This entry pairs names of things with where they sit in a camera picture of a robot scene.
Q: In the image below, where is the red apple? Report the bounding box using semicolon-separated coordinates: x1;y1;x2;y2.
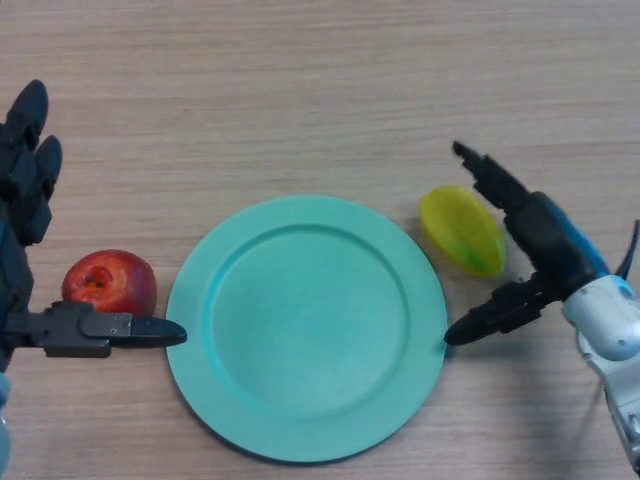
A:
61;248;159;319

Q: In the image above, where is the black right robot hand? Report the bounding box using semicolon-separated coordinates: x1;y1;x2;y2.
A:
443;141;611;347

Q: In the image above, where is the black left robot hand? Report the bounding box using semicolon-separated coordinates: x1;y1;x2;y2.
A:
0;79;189;374

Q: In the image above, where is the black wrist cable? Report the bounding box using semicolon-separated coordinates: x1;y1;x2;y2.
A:
617;219;640;281

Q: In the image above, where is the green round plate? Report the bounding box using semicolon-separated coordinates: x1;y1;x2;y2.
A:
165;194;449;464

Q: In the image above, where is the yellow starfruit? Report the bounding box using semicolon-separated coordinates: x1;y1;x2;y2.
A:
418;184;506;278

